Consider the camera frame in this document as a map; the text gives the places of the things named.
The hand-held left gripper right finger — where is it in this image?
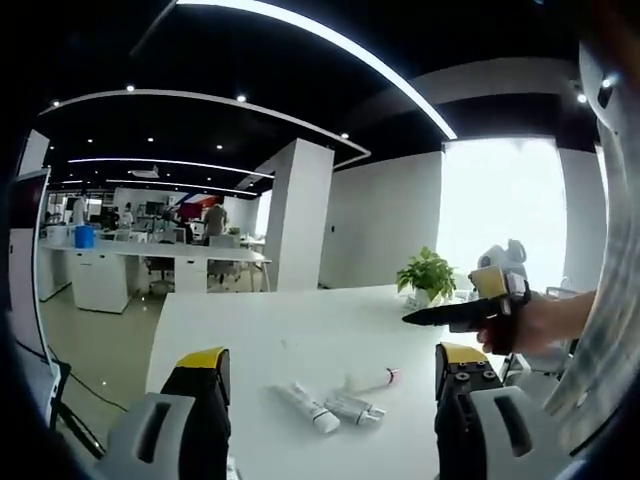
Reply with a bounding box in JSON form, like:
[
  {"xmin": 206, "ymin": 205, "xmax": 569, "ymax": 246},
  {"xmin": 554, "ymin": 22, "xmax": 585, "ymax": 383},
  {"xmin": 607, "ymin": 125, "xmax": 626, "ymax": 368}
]
[{"xmin": 433, "ymin": 342, "xmax": 576, "ymax": 480}]

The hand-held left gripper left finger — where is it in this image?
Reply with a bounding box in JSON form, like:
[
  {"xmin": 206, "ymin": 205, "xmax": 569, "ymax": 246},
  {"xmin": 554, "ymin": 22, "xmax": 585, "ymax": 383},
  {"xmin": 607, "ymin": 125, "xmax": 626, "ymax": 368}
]
[{"xmin": 94, "ymin": 346, "xmax": 232, "ymax": 480}]

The clear skincare tube red cap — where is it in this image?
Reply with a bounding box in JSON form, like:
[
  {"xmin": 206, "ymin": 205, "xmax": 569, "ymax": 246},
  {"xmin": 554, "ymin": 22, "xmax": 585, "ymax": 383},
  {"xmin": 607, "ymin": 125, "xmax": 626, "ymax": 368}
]
[{"xmin": 343, "ymin": 367, "xmax": 402, "ymax": 395}]

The small white skincare tube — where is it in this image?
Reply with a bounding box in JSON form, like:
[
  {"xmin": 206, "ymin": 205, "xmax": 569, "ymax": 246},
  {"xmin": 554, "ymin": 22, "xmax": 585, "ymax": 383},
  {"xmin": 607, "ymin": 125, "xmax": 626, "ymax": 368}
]
[{"xmin": 323, "ymin": 393, "xmax": 388, "ymax": 427}]

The large white skincare tube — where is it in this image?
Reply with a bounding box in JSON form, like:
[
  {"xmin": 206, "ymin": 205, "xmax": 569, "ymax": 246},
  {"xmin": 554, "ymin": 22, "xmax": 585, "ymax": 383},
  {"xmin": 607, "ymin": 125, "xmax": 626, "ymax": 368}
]
[{"xmin": 268, "ymin": 381, "xmax": 342, "ymax": 435}]

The person's right hand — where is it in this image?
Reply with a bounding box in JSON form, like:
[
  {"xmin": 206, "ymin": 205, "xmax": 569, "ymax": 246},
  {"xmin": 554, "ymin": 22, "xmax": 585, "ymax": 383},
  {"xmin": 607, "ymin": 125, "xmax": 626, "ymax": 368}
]
[{"xmin": 477, "ymin": 295, "xmax": 552, "ymax": 357}]

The green potted plant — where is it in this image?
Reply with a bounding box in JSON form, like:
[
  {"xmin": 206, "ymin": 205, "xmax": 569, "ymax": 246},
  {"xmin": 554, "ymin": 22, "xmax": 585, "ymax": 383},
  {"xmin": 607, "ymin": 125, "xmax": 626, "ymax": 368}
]
[{"xmin": 396, "ymin": 245, "xmax": 459, "ymax": 307}]

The black stand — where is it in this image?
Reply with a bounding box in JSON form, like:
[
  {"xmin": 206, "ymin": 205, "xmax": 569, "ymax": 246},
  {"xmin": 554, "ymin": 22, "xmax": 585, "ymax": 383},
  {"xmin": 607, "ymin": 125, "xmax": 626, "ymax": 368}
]
[{"xmin": 45, "ymin": 358, "xmax": 107, "ymax": 459}]

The person's patterned shirt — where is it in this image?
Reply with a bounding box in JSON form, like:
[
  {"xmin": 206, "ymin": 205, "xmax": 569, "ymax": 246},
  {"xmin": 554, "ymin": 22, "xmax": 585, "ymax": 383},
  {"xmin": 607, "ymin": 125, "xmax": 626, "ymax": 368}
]
[{"xmin": 543, "ymin": 114, "xmax": 640, "ymax": 454}]

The office chair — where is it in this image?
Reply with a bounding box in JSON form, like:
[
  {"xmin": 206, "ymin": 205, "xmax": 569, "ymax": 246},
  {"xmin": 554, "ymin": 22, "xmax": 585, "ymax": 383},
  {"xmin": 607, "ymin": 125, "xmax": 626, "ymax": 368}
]
[
  {"xmin": 206, "ymin": 234, "xmax": 243, "ymax": 287},
  {"xmin": 148, "ymin": 257, "xmax": 177, "ymax": 295}
]

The long white office desk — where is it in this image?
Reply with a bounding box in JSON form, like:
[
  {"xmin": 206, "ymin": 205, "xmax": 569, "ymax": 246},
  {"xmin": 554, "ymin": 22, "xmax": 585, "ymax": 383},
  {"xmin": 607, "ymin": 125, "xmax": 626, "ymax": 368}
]
[{"xmin": 38, "ymin": 237, "xmax": 274, "ymax": 315}]

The white framed display screen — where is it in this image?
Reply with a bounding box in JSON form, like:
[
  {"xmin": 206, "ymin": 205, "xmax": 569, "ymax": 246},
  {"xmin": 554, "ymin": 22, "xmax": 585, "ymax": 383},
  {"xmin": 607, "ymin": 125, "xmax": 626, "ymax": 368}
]
[{"xmin": 8, "ymin": 168, "xmax": 54, "ymax": 362}]

